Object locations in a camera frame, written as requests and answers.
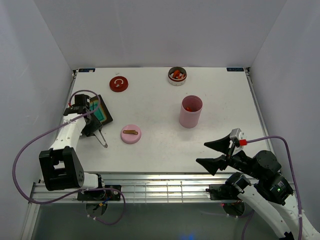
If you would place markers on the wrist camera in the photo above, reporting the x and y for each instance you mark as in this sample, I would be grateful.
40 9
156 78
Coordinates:
81 100
238 139

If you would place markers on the metal bowl with red band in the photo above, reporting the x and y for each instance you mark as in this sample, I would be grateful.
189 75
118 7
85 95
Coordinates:
177 81

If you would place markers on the pink lid with brown handle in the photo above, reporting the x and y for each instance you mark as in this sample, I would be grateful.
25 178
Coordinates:
131 134

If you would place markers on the blue label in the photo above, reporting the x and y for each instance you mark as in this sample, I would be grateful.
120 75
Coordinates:
86 70
235 69

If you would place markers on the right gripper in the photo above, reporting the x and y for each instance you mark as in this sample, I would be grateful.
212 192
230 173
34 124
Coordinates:
221 145

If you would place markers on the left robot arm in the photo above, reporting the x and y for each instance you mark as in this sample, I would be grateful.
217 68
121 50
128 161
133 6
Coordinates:
60 165

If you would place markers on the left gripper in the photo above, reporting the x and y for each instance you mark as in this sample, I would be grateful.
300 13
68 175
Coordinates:
97 124

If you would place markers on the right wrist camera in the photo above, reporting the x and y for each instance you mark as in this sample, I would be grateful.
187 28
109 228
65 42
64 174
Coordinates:
238 139

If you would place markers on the red round lid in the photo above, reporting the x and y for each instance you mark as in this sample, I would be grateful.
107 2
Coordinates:
118 84

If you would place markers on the right blue label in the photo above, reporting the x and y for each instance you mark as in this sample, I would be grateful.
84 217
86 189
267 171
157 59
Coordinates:
235 69

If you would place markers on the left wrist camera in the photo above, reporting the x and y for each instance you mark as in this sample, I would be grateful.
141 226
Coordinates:
81 100

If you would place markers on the left blue label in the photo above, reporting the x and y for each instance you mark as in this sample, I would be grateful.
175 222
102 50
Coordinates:
86 70

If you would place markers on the black square food plate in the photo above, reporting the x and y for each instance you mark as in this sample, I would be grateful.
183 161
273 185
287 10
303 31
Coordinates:
102 113

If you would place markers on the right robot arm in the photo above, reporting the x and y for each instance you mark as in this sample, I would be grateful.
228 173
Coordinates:
258 182

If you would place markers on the aluminium frame rail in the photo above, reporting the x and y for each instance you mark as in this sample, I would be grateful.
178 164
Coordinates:
146 188

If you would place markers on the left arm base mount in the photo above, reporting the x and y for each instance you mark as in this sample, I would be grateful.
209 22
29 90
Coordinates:
101 195

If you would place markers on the metal tongs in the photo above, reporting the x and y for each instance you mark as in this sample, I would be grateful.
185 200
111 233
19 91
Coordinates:
101 138

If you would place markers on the pink cylindrical container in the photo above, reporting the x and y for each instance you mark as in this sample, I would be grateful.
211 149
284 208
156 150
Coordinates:
188 119

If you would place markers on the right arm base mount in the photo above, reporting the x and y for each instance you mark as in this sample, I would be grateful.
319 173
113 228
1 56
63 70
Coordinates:
222 192

